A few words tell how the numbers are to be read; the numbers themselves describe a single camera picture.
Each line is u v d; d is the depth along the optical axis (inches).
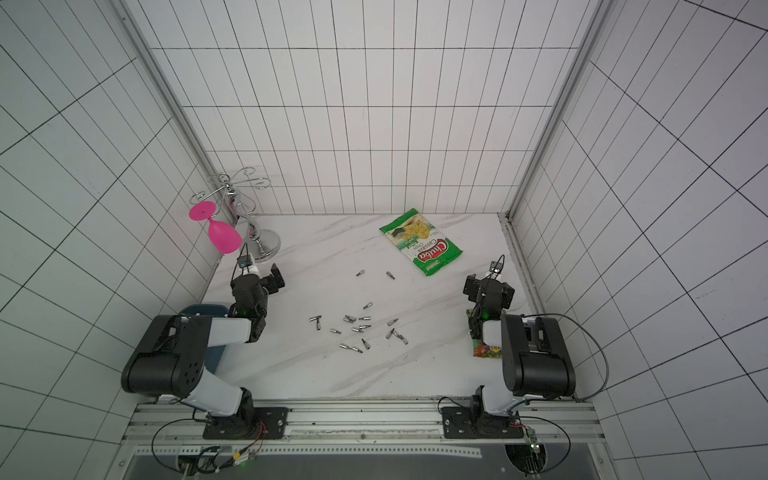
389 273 40.6
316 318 36.2
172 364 17.6
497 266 31.5
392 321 35.5
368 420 29.3
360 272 40.4
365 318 35.7
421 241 43.4
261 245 43.3
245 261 30.6
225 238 36.8
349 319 35.7
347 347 33.6
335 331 34.8
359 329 34.9
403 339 34.4
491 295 27.9
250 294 28.0
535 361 17.9
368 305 37.2
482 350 32.7
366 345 33.7
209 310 35.2
